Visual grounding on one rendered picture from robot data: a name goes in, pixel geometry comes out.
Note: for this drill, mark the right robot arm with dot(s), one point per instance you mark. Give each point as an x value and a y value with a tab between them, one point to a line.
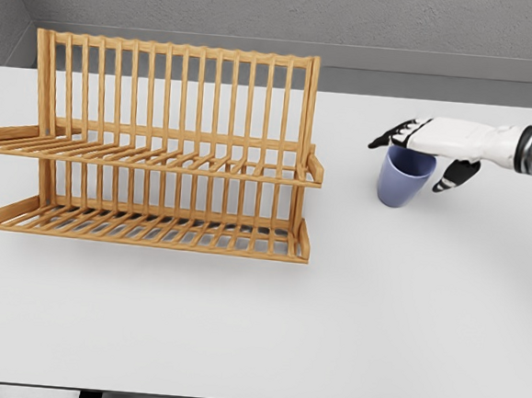
528	148

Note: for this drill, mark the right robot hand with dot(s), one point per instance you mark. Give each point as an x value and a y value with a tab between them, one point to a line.
446	137

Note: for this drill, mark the wooden two-tier dish rack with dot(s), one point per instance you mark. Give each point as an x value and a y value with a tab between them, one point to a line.
168	154

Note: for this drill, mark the blue cup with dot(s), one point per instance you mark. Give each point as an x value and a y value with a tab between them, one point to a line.
401	177

